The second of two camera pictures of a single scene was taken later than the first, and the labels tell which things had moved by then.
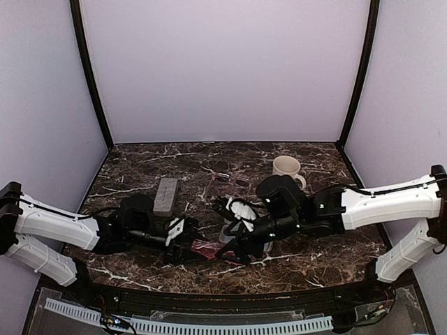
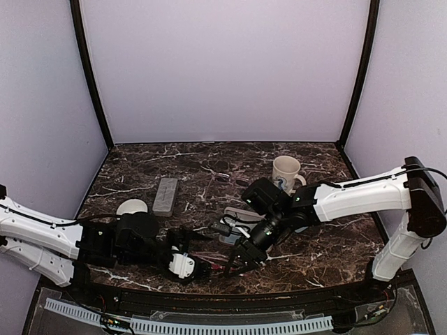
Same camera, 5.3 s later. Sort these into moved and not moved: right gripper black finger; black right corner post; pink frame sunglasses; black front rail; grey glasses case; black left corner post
Moved: pink frame sunglasses; right gripper black finger
Not moved: black front rail; black left corner post; grey glasses case; black right corner post
